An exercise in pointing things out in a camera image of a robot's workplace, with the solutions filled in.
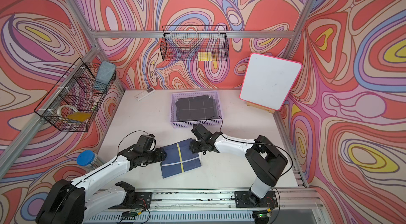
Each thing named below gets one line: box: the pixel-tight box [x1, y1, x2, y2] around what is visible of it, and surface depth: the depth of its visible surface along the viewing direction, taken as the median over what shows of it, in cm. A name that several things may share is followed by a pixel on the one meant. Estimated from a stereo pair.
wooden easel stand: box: [246, 101, 276, 114], surface depth 107 cm
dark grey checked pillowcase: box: [175, 94, 218, 121], surface depth 107 cm
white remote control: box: [134, 86, 156, 101], surface depth 118 cm
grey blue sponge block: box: [95, 60, 117, 85], surface depth 83 cm
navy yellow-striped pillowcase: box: [160, 137, 202, 179], surface depth 87 cm
